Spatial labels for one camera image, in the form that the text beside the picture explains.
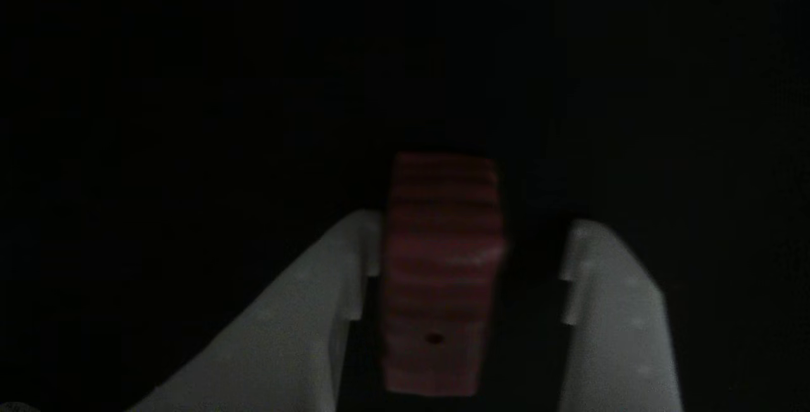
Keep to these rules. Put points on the red brick toy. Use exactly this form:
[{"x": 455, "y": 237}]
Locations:
[{"x": 440, "y": 273}]

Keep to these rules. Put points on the black mouse mat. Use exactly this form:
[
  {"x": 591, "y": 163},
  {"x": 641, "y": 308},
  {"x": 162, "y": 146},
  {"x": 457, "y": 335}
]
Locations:
[{"x": 158, "y": 83}]

